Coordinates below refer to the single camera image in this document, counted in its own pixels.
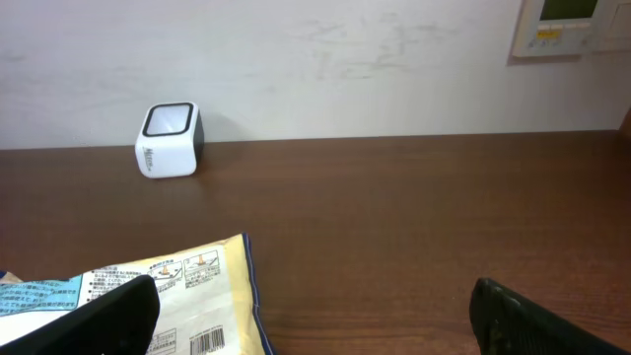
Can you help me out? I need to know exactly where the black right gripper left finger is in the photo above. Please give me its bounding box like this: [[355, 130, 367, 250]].
[[1, 275, 160, 355]]

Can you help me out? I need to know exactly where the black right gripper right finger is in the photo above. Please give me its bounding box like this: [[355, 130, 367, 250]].
[[469, 278, 630, 355]]

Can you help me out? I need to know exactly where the yellow snack bag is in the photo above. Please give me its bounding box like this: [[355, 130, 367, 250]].
[[1, 234, 274, 355]]

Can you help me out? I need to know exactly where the beige wall control panel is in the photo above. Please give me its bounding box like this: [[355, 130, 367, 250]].
[[511, 0, 630, 58]]

